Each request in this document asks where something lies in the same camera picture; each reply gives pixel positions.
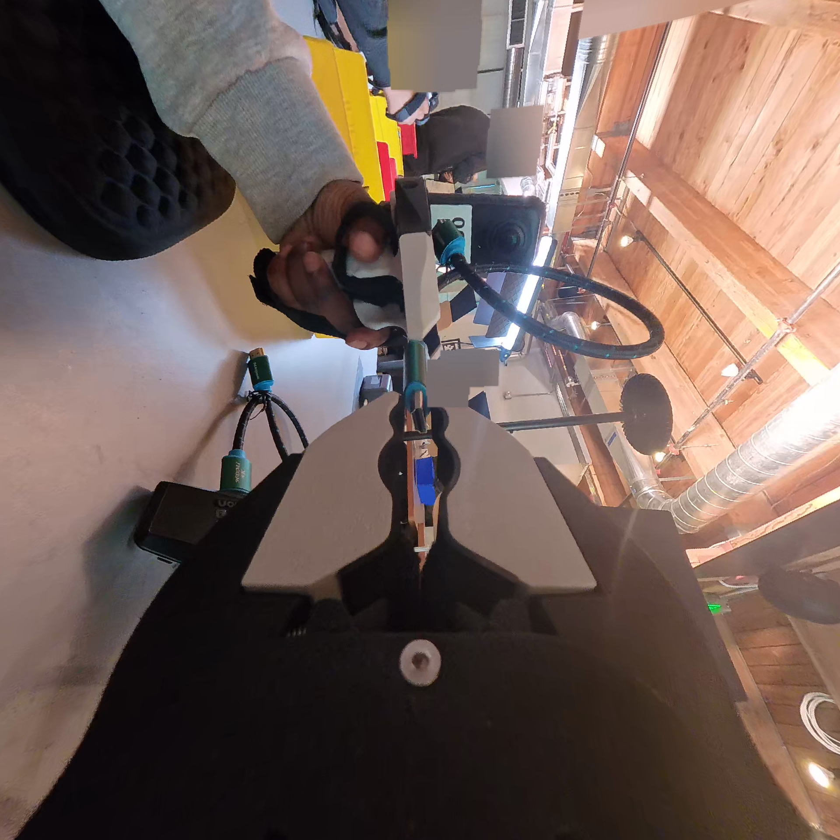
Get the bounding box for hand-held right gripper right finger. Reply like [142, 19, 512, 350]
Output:
[432, 402, 598, 595]

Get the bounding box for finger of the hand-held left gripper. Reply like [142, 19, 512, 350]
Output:
[397, 230, 441, 342]

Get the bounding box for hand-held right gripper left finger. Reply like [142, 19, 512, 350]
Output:
[241, 392, 403, 592]

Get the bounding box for braided hdmi cable green plugs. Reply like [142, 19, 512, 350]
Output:
[402, 218, 665, 454]
[220, 346, 309, 496]

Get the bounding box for black hdmi switch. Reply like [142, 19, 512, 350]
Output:
[134, 481, 250, 565]

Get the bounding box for yellow plastic bin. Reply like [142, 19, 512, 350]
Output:
[369, 95, 406, 179]
[190, 36, 389, 341]

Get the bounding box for person's left forearm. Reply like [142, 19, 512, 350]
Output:
[98, 0, 365, 245]

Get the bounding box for person's left hand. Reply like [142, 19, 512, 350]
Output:
[252, 180, 409, 350]

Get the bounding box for blue plastic bin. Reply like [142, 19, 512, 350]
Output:
[413, 457, 441, 508]

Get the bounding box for black metal pole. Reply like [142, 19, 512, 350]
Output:
[499, 373, 674, 455]

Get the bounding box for black quilted pad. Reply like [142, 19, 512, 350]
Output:
[0, 0, 237, 261]

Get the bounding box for silver ventilation duct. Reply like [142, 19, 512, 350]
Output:
[626, 367, 840, 534]

